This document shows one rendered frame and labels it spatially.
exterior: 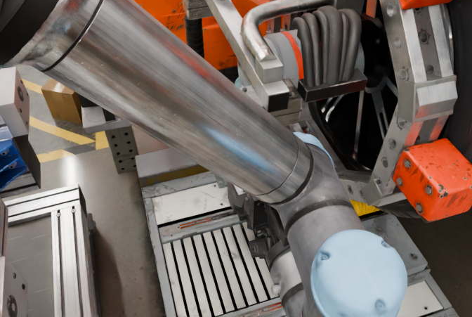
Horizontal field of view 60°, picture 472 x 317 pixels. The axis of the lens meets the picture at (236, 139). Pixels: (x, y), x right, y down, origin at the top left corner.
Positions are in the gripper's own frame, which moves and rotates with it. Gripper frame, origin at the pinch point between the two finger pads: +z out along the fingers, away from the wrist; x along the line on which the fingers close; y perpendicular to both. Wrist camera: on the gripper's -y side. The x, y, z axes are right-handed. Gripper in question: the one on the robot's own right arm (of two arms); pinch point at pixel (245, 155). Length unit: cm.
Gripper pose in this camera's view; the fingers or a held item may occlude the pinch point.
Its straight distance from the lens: 65.7
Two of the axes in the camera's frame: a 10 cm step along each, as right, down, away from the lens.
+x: -9.5, 2.1, -2.1
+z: -3.0, -6.8, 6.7
